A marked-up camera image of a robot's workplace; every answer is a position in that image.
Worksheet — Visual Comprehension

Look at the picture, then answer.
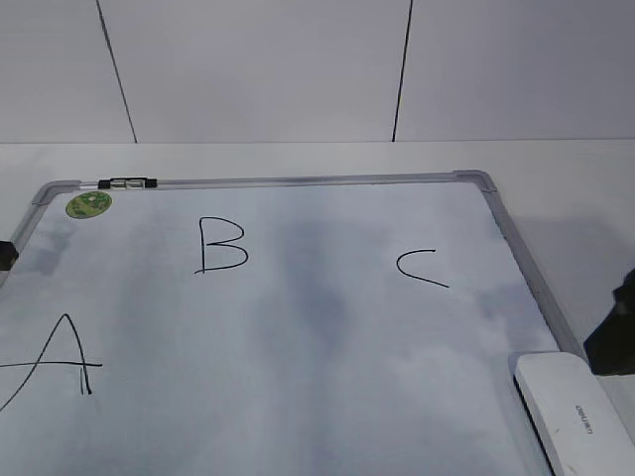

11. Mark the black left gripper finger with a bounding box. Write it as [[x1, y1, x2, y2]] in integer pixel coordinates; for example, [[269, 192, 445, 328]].
[[0, 241, 19, 271]]

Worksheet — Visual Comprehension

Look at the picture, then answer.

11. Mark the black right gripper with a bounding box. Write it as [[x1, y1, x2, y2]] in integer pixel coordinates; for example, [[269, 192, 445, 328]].
[[583, 271, 635, 375]]

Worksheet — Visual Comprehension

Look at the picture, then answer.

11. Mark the white deli whiteboard eraser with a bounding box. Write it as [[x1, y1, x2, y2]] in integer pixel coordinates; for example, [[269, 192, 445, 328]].
[[513, 352, 634, 475]]

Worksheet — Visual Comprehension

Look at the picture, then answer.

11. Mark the round green sticker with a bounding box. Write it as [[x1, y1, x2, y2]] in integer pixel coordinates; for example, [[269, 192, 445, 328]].
[[65, 190, 113, 219]]

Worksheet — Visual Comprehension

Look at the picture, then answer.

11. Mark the black clear hanging clip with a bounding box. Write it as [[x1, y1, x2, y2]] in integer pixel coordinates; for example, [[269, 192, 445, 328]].
[[97, 178, 158, 190]]

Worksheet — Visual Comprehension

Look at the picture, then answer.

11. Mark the white whiteboard with grey frame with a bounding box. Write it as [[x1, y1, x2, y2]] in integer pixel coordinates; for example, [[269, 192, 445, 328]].
[[1, 171, 591, 475]]

